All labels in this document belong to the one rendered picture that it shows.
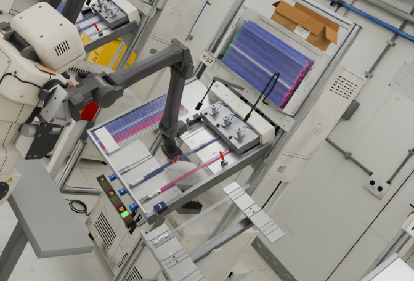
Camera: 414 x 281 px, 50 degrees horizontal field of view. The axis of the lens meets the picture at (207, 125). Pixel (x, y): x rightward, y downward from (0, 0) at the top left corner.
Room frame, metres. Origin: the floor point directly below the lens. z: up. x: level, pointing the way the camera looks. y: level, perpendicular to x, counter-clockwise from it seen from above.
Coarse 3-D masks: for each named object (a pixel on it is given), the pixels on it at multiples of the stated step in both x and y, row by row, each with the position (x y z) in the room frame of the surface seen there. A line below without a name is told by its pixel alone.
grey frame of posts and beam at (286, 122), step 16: (240, 0) 2.61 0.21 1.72; (224, 32) 2.63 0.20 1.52; (352, 32) 2.14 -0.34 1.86; (208, 48) 2.62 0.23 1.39; (336, 48) 2.15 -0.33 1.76; (240, 80) 2.37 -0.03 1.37; (320, 80) 2.13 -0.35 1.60; (256, 96) 2.27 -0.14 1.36; (272, 112) 2.18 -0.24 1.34; (304, 112) 2.15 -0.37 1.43; (288, 128) 2.12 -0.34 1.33; (80, 144) 2.23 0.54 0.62; (160, 144) 2.63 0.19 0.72; (272, 144) 2.15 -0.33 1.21; (272, 160) 2.15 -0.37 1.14; (64, 176) 2.23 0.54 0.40; (256, 176) 2.13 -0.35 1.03; (224, 224) 2.13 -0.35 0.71; (208, 240) 2.15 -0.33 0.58; (128, 256) 1.77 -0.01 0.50; (128, 272) 1.77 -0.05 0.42
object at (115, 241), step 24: (168, 168) 2.60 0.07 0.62; (192, 168) 2.81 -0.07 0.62; (216, 192) 2.67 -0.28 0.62; (96, 216) 2.41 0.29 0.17; (168, 216) 2.10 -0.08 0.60; (192, 216) 2.20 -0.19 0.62; (216, 216) 2.36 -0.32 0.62; (240, 216) 2.55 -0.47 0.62; (96, 240) 2.35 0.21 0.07; (120, 240) 2.23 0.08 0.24; (192, 240) 2.07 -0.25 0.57; (240, 240) 2.40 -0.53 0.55; (120, 264) 2.18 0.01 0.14; (144, 264) 2.08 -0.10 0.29; (216, 264) 2.34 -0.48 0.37
